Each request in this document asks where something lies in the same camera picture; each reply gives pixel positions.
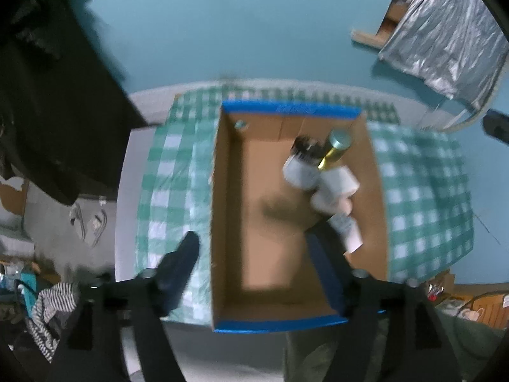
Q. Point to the wooden cabinet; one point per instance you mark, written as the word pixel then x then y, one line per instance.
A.
pixel 489 310

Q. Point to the white round container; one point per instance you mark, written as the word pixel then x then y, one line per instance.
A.
pixel 342 181

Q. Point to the wooden frame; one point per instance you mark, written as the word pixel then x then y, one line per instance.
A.
pixel 373 38

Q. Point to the blue-sided cardboard box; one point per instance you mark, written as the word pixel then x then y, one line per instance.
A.
pixel 262 246

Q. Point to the black cloth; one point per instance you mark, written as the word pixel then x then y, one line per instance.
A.
pixel 59 87

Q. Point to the striped cloth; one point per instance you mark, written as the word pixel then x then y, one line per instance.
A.
pixel 51 306

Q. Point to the green checkered tablecloth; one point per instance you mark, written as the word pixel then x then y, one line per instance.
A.
pixel 421 207

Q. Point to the dark small bottle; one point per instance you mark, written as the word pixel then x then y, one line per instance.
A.
pixel 308 147

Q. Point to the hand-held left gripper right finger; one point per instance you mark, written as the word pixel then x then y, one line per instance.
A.
pixel 326 270

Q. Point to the gold pink tube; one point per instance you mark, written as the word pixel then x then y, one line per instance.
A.
pixel 331 160

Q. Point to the dark green pants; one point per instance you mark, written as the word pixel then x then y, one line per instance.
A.
pixel 318 358

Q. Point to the white squeeze tube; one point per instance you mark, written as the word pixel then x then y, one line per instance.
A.
pixel 348 232

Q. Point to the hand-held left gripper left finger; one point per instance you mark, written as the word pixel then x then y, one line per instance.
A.
pixel 181 270

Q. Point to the white hexagonal box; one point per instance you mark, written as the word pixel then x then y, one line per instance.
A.
pixel 300 173

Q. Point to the silver foil bag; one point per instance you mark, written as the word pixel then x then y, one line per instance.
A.
pixel 445 36

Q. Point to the teal box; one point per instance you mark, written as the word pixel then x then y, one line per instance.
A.
pixel 27 284

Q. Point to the white earbud case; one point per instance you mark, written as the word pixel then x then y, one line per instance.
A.
pixel 330 205

